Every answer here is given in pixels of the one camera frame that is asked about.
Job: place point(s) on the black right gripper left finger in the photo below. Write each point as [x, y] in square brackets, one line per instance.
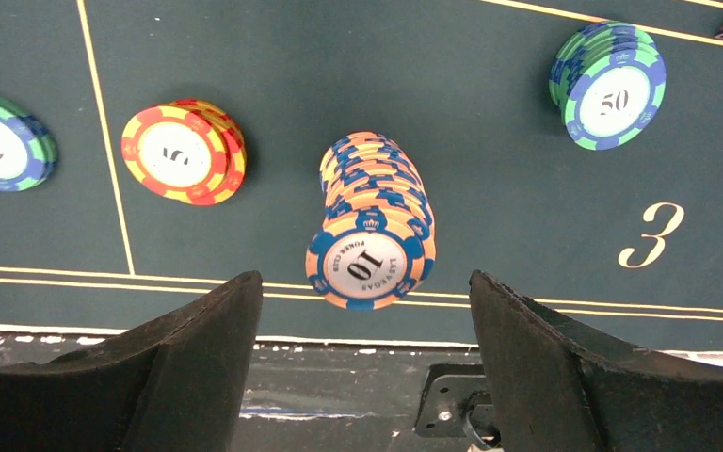
[175, 383]

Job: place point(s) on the red yellow poker chip stack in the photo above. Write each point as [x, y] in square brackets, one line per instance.
[189, 151]

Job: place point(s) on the green poker chip stack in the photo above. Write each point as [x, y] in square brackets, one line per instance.
[28, 152]

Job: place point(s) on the green chips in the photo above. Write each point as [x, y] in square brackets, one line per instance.
[608, 81]

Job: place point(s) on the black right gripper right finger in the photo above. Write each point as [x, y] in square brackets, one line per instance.
[559, 385]

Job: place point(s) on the dark green poker mat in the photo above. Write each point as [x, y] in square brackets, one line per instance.
[629, 241]

